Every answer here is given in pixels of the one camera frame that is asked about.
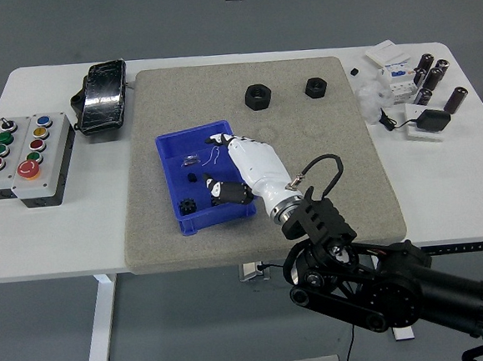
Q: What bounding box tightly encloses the white table leg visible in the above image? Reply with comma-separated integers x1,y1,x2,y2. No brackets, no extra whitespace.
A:
391,324,416,342
80,273,124,361

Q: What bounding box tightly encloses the black power adapter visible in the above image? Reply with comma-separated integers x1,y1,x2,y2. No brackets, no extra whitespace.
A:
413,107,454,135

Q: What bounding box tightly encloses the silver table control box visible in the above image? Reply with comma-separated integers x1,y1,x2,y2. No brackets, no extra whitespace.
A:
237,260,272,283

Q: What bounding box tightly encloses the thin white wire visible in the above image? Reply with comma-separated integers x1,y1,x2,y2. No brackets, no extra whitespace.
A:
199,146,221,168

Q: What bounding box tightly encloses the blue plastic box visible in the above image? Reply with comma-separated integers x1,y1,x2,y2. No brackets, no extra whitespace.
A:
153,117,260,239

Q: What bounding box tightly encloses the grey-brown foam mat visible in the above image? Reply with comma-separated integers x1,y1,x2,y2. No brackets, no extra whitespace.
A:
109,50,410,278

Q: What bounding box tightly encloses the large black hex nut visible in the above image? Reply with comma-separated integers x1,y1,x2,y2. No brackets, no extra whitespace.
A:
243,82,274,113

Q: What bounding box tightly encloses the black power cable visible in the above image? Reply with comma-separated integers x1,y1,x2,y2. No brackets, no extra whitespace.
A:
257,256,360,361

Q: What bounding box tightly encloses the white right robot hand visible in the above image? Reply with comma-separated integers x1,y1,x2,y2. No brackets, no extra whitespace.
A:
199,127,304,218

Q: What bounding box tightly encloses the small black hex nut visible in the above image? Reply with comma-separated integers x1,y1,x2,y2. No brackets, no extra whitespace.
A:
303,75,330,100

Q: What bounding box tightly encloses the white circuit breaker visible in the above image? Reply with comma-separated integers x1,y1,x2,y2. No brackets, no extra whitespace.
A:
380,59,420,106

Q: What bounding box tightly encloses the black adapter cord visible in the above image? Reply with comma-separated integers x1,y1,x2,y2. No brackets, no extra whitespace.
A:
377,105,419,133

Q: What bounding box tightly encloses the white wall switch panel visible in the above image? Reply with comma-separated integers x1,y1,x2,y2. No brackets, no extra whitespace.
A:
363,38,412,69

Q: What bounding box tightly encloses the small black gear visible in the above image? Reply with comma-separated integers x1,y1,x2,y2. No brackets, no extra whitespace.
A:
177,198,198,217

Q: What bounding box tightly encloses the grey emergency-stop button box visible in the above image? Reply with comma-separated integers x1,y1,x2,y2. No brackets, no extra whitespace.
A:
5,110,81,210

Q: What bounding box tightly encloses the crumpled clear plastic bag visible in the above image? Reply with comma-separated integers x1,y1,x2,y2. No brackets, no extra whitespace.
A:
351,71,395,126

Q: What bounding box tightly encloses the black wrapped foot pedal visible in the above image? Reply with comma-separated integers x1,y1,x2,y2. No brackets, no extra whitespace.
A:
67,58,133,138

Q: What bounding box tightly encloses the white square plate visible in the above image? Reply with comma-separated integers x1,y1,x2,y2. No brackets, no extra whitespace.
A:
402,99,454,146

